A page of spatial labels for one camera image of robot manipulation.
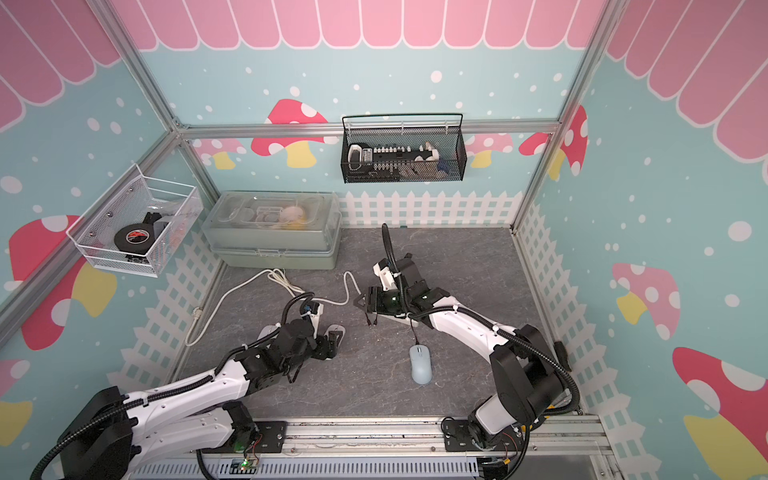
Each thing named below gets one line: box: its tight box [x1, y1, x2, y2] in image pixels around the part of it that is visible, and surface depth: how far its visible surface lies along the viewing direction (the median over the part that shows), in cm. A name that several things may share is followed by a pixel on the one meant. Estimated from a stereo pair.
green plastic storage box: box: [202, 190, 343, 270], surface depth 101 cm
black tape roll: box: [114, 223, 156, 255], surface depth 71 cm
